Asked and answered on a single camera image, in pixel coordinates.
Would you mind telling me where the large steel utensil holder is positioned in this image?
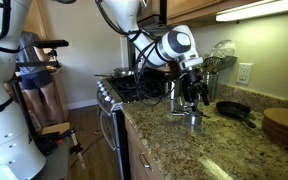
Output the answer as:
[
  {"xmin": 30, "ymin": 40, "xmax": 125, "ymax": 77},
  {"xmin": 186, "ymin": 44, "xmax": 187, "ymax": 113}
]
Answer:
[{"xmin": 165, "ymin": 79, "xmax": 185, "ymax": 114}]

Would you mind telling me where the stainless steel gas stove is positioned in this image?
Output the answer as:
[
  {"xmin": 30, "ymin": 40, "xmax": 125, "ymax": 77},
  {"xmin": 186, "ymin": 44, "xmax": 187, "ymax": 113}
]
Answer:
[{"xmin": 95, "ymin": 68, "xmax": 172, "ymax": 180}]

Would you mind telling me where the black cast iron pan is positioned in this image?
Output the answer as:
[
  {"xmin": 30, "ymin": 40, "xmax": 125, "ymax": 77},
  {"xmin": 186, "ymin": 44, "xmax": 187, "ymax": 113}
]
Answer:
[{"xmin": 216, "ymin": 100, "xmax": 258, "ymax": 129}]

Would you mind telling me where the white drawer cabinet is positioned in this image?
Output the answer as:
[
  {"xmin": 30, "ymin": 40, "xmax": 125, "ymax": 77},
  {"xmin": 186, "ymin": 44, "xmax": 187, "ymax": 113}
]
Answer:
[{"xmin": 123, "ymin": 114, "xmax": 167, "ymax": 180}]

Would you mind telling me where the wooden upper cabinet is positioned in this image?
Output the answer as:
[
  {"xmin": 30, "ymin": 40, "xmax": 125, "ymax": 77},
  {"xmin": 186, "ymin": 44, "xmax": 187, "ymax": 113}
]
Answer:
[{"xmin": 137, "ymin": 0, "xmax": 288, "ymax": 27}]

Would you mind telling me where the steel drawer handle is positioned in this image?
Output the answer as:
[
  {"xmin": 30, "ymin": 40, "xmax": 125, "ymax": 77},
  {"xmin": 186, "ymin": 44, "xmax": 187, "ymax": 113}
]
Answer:
[{"xmin": 138, "ymin": 151, "xmax": 153, "ymax": 172}]

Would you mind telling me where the small steel utensil holder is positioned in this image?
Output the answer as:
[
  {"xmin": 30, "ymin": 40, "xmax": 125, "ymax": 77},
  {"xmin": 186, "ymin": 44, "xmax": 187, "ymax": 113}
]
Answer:
[{"xmin": 205, "ymin": 71, "xmax": 220, "ymax": 103}]

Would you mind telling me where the black bar clamp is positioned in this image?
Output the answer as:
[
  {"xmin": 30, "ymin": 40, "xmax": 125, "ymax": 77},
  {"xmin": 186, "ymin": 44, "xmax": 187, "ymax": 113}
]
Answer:
[{"xmin": 68, "ymin": 128, "xmax": 87, "ymax": 170}]

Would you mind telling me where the silver frying pan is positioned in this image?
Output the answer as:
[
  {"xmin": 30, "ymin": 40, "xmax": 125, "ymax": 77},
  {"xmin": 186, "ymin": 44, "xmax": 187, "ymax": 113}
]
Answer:
[{"xmin": 93, "ymin": 67, "xmax": 136, "ymax": 79}]

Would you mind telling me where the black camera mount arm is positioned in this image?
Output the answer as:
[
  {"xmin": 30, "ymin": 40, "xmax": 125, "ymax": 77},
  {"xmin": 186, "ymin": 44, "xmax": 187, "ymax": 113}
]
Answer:
[{"xmin": 15, "ymin": 48, "xmax": 61, "ymax": 69}]

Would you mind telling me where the person in grey shirt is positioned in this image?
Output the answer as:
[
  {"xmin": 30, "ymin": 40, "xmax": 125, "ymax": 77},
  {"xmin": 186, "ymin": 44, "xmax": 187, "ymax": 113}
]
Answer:
[{"xmin": 17, "ymin": 31, "xmax": 64, "ymax": 125}]

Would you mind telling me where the black stereo camera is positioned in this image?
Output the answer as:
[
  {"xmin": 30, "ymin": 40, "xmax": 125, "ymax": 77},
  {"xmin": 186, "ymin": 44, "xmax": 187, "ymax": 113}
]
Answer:
[{"xmin": 33, "ymin": 39, "xmax": 70, "ymax": 50}]

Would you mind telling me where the white wall outlet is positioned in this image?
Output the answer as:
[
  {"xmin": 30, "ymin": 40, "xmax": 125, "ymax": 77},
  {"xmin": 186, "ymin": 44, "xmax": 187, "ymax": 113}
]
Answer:
[{"xmin": 236, "ymin": 62, "xmax": 254, "ymax": 85}]

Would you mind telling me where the wire skimmer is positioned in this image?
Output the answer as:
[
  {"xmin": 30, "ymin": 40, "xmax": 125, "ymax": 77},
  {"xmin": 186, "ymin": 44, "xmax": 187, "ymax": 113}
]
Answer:
[{"xmin": 202, "ymin": 56, "xmax": 219, "ymax": 75}]

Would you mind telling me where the round wooden board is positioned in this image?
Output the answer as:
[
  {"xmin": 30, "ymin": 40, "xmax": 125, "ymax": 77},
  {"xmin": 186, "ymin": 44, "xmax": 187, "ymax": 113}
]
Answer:
[
  {"xmin": 262, "ymin": 123, "xmax": 288, "ymax": 151},
  {"xmin": 263, "ymin": 107, "xmax": 288, "ymax": 133}
]

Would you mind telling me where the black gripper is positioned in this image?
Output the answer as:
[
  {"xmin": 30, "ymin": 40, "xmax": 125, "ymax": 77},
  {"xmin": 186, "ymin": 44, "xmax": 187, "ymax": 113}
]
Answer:
[{"xmin": 182, "ymin": 67, "xmax": 210, "ymax": 113}]

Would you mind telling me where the dark range hood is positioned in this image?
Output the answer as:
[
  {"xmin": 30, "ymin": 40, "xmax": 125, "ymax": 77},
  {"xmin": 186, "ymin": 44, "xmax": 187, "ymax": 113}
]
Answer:
[{"xmin": 137, "ymin": 13, "xmax": 168, "ymax": 33}]

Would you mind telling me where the metal baking tray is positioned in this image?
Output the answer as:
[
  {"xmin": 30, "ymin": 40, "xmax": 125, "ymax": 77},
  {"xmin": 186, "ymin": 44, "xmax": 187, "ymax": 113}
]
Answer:
[{"xmin": 45, "ymin": 65, "xmax": 58, "ymax": 73}]

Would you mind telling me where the under-cabinet light strip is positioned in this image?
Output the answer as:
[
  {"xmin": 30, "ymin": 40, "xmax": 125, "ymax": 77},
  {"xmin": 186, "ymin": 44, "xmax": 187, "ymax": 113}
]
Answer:
[{"xmin": 215, "ymin": 0, "xmax": 288, "ymax": 23}]

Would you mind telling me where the light wooden board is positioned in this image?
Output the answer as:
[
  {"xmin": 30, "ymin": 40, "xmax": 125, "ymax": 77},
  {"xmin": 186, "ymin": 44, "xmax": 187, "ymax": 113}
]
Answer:
[{"xmin": 40, "ymin": 122, "xmax": 71, "ymax": 135}]

